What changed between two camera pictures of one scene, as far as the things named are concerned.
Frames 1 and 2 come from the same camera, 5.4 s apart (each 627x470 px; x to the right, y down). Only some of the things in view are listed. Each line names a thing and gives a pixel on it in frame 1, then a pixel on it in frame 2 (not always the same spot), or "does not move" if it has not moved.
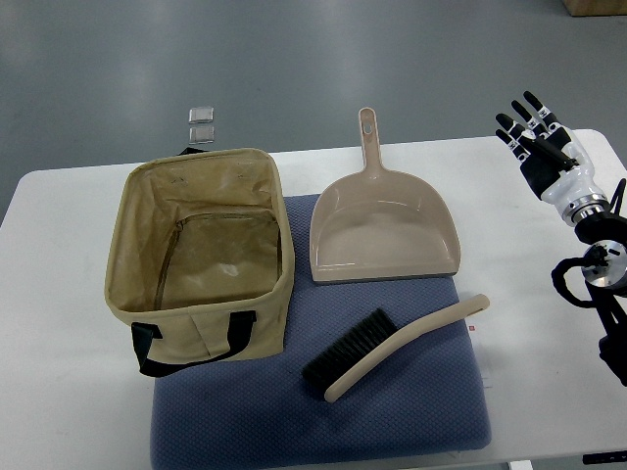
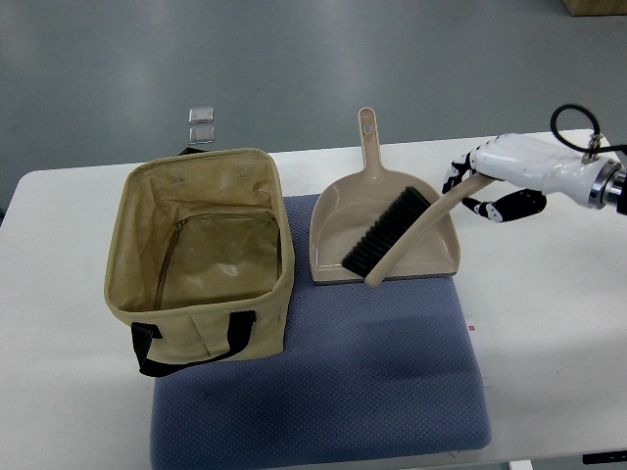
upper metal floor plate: [201, 115] does not move
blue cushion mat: [426, 397] does not move
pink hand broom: [375, 339] to [407, 222]
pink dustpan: [376, 224] does not move
